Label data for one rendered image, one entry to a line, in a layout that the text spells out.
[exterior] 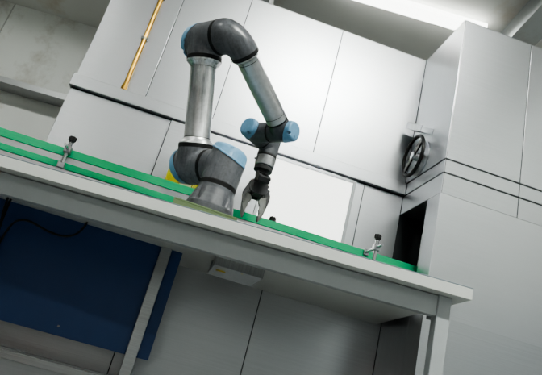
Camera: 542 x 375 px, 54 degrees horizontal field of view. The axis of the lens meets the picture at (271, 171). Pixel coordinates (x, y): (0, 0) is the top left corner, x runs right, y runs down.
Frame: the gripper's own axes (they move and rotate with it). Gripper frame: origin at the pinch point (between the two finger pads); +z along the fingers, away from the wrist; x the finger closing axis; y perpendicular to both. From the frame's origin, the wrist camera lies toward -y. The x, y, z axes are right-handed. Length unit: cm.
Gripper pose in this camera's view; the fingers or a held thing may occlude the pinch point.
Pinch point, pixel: (250, 215)
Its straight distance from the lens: 191.3
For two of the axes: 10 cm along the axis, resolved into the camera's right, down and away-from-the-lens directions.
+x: -9.4, -3.1, -1.3
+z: -2.5, 9.0, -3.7
